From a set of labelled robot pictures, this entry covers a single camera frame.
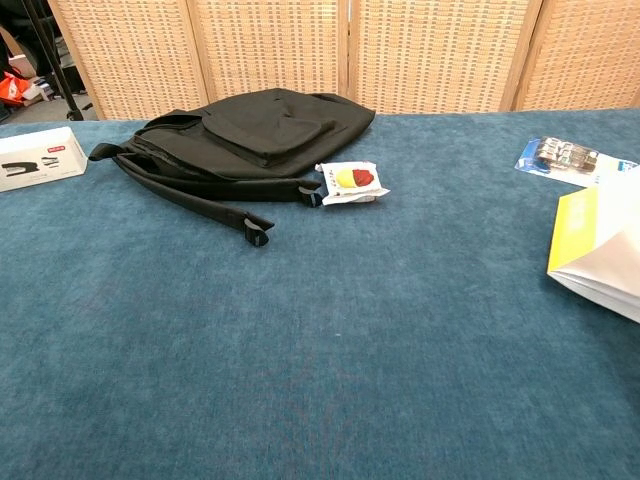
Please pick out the white and yellow booklet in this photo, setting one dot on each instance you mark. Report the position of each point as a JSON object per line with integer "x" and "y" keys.
{"x": 600, "y": 250}

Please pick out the black tripod stand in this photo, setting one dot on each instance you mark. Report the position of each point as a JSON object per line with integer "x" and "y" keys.
{"x": 52, "y": 55}

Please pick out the black backpack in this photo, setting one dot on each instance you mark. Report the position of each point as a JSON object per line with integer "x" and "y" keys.
{"x": 270, "y": 130}

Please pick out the white red snack packet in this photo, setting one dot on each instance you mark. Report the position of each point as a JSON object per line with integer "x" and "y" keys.
{"x": 352, "y": 182}

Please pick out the blue table mat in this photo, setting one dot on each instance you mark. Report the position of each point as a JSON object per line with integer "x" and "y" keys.
{"x": 250, "y": 325}

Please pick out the binder clips blister pack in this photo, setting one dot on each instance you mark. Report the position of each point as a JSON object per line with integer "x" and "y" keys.
{"x": 565, "y": 155}

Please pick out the wicker folding screen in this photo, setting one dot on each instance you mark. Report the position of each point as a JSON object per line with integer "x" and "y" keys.
{"x": 275, "y": 45}

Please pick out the white stapler box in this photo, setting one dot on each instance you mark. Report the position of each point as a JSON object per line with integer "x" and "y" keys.
{"x": 35, "y": 160}

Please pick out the orange plastic bag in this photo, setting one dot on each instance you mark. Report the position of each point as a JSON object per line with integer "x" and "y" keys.
{"x": 12, "y": 90}

